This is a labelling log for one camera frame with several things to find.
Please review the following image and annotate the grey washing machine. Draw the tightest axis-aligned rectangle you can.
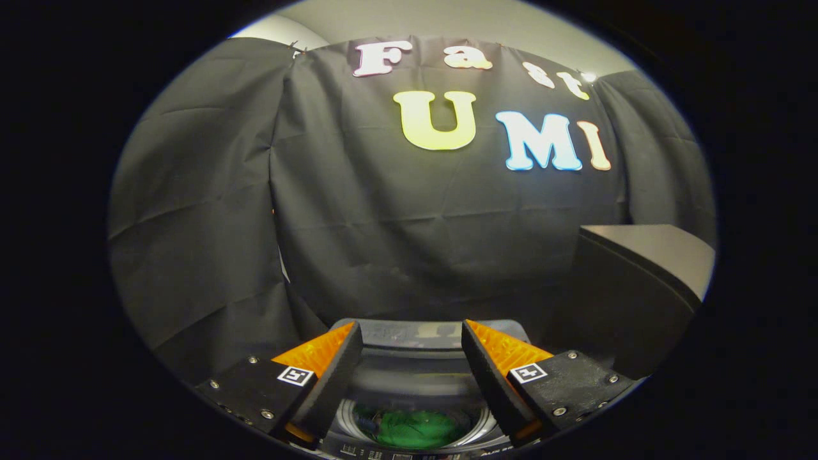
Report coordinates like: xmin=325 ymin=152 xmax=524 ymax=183
xmin=316 ymin=318 xmax=532 ymax=460

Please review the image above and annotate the green polo shirt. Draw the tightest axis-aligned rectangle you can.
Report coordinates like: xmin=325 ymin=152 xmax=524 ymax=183
xmin=373 ymin=409 xmax=472 ymax=450

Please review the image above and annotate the dark washing machine lid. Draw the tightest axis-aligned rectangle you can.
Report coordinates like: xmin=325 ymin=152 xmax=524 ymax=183
xmin=334 ymin=319 xmax=531 ymax=449

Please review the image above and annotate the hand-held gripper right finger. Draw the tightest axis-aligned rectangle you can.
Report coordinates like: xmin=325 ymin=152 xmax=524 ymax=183
xmin=460 ymin=319 xmax=640 ymax=448

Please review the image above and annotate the black backdrop cloth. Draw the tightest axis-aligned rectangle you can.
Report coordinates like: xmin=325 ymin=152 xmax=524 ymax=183
xmin=107 ymin=35 xmax=718 ymax=384

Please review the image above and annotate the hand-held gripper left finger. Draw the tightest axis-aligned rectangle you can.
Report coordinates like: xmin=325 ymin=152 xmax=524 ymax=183
xmin=194 ymin=321 xmax=364 ymax=450

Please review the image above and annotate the beige cabinet with dark frame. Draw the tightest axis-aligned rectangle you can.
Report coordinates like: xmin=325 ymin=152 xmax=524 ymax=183
xmin=548 ymin=224 xmax=716 ymax=381

